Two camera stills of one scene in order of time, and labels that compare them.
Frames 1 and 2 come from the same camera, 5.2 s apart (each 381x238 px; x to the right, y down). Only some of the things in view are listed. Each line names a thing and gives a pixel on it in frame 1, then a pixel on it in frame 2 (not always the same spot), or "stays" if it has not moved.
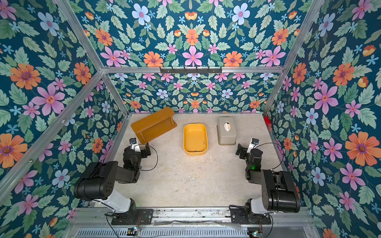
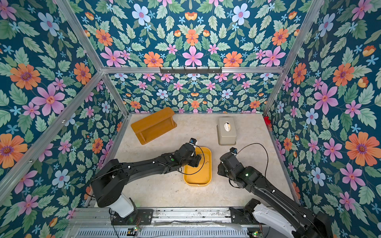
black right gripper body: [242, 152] -> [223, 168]
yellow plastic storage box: [195, 139] -> [203, 177]
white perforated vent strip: [165, 232] stays
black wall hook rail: [190, 71] stays
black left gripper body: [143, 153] -> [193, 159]
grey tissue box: [226, 131] stays
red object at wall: [267, 120] stays
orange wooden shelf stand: [155, 124] stays
